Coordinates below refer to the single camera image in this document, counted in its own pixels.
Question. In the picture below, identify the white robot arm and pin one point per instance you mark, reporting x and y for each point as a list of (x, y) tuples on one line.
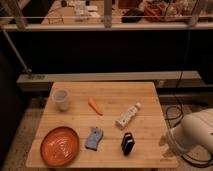
[(195, 129)]

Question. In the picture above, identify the black eraser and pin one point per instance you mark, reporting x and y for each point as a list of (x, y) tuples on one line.
[(127, 143)]

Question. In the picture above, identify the orange carrot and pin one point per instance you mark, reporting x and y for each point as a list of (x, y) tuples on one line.
[(92, 103)]

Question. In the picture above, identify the clear plastic cup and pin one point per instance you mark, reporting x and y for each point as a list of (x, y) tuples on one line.
[(61, 98)]

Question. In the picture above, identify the orange ribbed plate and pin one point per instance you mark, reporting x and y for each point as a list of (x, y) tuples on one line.
[(59, 146)]

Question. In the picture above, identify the diagonal metal strut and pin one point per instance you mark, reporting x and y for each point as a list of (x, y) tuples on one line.
[(26, 69)]

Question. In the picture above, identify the grey metal rail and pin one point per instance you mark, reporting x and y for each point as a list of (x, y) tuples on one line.
[(165, 79)]

